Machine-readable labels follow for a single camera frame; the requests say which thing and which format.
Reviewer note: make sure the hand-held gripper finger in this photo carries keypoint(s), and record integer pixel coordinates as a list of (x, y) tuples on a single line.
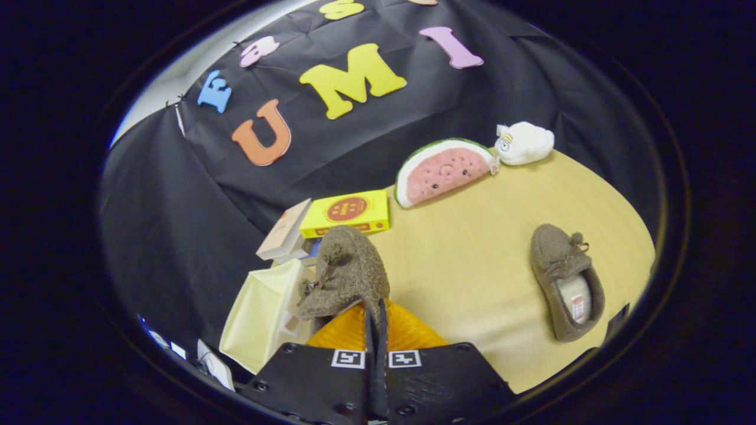
[(383, 383), (370, 383)]

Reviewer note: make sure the brown fuzzy shoe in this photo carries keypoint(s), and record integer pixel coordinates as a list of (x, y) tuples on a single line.
[(354, 265), (552, 260)]

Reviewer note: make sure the beige fabric storage box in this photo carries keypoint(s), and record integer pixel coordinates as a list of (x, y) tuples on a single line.
[(254, 319)]

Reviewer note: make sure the blue cover book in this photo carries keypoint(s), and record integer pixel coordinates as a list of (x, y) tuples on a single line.
[(310, 251)]

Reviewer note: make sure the yellow book with red circle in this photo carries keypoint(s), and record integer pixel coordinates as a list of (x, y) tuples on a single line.
[(348, 212)]

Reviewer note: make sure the watermelon slice plush toy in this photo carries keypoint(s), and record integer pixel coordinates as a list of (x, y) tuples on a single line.
[(443, 171)]

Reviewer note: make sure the small dark object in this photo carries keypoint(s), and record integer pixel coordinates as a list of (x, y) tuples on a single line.
[(616, 323)]

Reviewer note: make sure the white plush toy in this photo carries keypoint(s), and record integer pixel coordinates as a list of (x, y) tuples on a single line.
[(525, 144)]

